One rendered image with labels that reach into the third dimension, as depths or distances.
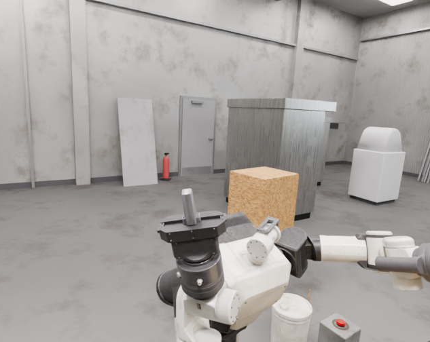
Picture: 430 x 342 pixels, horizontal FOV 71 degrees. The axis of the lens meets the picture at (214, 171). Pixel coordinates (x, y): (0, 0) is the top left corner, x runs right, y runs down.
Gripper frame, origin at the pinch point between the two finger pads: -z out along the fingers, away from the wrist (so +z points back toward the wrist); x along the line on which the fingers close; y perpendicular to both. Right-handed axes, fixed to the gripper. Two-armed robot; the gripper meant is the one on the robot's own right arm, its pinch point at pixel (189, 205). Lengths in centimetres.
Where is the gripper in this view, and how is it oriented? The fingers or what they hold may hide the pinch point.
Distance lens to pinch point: 53.7
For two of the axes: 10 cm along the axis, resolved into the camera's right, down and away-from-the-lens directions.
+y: 0.3, 4.0, -9.2
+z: 1.2, 9.1, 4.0
